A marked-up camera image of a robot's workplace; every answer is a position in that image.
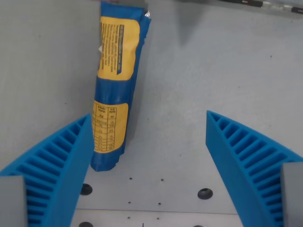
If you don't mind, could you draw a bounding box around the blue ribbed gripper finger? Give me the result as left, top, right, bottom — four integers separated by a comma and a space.
0, 113, 96, 227
205, 111, 303, 227

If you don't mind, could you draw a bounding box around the black and white cable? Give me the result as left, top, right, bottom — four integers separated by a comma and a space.
205, 0, 303, 12

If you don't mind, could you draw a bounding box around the blue and yellow snack bag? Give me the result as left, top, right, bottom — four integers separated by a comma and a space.
89, 1, 152, 172

